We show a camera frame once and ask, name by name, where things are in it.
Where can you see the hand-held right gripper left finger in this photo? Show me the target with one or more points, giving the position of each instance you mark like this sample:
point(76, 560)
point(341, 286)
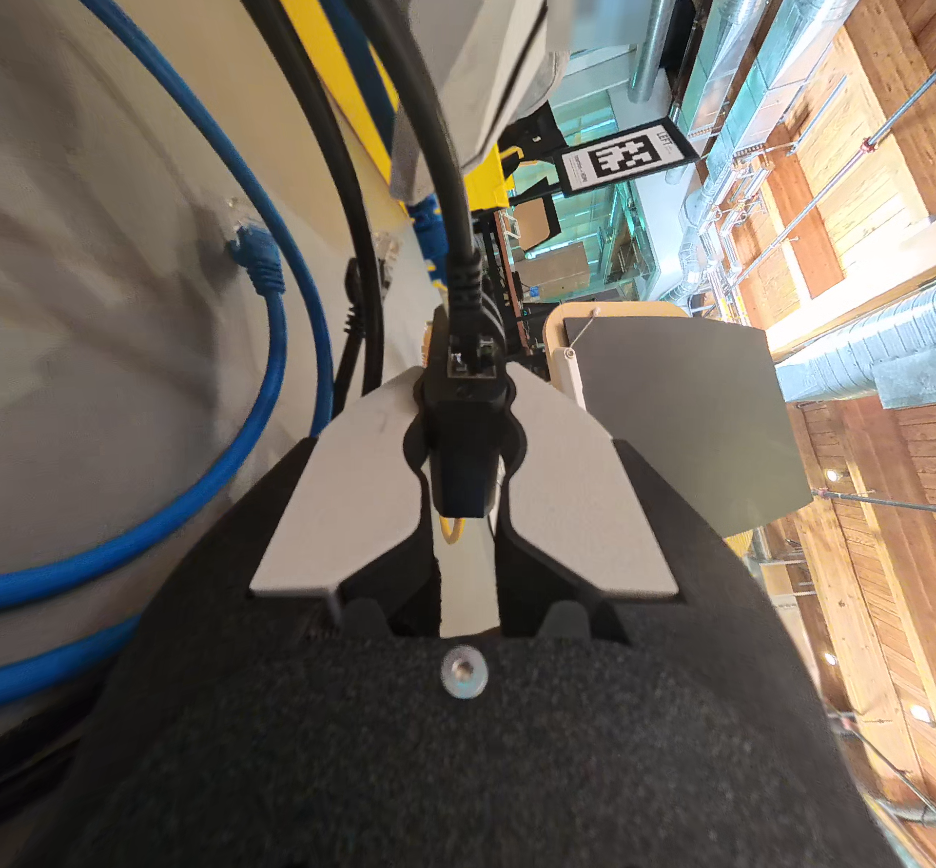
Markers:
point(344, 509)

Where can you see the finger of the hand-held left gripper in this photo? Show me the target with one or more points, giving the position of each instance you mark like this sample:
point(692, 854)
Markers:
point(482, 19)

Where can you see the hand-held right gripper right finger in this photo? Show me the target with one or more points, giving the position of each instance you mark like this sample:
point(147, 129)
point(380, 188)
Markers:
point(585, 509)

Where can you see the black ethernet adapter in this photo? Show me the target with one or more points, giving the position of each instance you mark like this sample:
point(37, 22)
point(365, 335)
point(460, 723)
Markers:
point(464, 458)

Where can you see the yellow plastic bin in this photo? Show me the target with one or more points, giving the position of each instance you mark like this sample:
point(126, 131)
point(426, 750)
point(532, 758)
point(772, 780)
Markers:
point(322, 41)

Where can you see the silver spiral ceiling duct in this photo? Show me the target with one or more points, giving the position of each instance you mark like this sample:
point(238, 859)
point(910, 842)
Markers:
point(738, 5)

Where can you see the silver ribbed ventilation duct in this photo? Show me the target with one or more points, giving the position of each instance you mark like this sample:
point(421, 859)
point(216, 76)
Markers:
point(855, 356)

